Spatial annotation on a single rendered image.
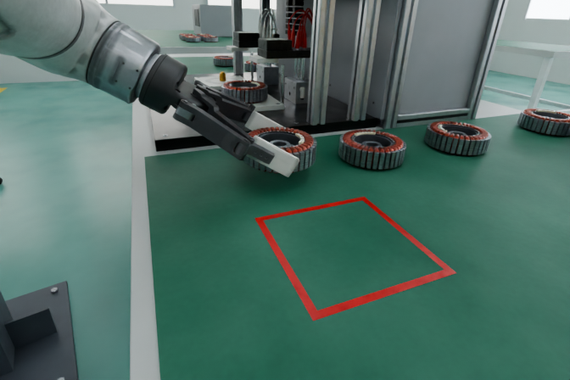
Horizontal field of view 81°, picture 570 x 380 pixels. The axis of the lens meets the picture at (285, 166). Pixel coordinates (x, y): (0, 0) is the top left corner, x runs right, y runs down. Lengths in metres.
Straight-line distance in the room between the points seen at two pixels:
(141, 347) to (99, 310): 1.14
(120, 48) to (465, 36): 0.70
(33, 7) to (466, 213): 0.50
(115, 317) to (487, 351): 1.23
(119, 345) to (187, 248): 0.96
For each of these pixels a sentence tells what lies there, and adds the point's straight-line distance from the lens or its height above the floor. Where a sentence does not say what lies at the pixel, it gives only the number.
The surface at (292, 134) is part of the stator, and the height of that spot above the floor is 0.80.
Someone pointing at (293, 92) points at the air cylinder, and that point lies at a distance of 0.86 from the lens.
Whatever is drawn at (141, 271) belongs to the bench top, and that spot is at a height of 0.75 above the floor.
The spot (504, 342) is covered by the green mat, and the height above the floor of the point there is 0.75.
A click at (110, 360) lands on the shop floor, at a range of 1.29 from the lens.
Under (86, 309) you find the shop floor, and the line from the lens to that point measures 1.47.
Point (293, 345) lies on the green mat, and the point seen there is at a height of 0.75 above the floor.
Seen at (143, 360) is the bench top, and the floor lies 0.75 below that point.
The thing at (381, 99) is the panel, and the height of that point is 0.81.
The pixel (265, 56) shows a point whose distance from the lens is 0.81.
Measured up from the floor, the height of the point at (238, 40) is 0.90.
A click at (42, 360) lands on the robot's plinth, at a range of 1.36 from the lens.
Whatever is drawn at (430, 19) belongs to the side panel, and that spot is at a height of 0.97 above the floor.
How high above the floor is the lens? 0.98
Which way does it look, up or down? 25 degrees down
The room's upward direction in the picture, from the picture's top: 2 degrees clockwise
